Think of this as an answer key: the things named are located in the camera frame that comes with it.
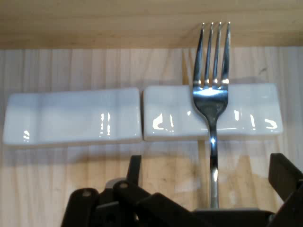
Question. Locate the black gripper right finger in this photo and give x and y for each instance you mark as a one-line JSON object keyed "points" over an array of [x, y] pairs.
{"points": [[291, 189]]}

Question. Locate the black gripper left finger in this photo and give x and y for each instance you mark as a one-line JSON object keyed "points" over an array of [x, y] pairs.
{"points": [[123, 208]]}

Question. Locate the white ceramic cutlery rest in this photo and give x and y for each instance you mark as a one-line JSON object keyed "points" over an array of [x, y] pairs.
{"points": [[71, 118], [251, 108]]}

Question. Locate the silver metal fork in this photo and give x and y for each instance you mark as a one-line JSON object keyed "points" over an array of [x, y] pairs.
{"points": [[210, 101]]}

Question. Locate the light wooden drawer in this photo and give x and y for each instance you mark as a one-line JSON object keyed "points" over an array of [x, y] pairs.
{"points": [[71, 23]]}

